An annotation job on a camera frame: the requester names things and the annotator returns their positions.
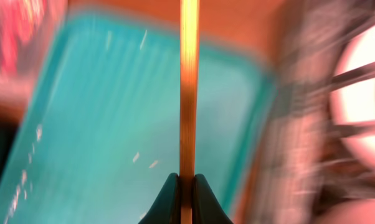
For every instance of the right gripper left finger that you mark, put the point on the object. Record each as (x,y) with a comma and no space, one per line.
(165,208)

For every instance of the large white plate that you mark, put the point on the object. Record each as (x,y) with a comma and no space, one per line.
(356,102)

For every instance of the teal serving tray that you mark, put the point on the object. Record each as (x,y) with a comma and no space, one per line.
(101,134)

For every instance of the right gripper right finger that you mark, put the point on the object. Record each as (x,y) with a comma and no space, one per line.
(205,207)

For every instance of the red foil snack wrapper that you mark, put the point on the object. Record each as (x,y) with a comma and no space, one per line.
(26,30)

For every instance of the grey dishwasher rack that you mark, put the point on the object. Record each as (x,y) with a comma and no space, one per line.
(303,168)

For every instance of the wooden chopstick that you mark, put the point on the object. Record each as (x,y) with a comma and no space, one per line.
(189,58)

